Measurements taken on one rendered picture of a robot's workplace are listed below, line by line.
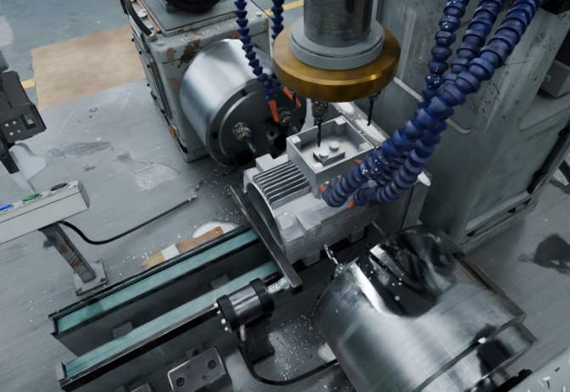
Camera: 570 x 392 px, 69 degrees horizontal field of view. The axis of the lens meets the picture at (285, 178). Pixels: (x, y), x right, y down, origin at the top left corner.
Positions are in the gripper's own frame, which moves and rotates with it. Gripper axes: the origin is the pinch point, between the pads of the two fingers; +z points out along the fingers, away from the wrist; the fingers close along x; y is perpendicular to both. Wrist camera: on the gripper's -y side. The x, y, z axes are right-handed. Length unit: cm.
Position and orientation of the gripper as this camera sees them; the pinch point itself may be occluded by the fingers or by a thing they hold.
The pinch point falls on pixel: (25, 187)
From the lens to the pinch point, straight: 89.9
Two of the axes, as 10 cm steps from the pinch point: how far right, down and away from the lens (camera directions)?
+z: 2.9, 9.0, 3.1
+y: 8.7, -3.8, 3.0
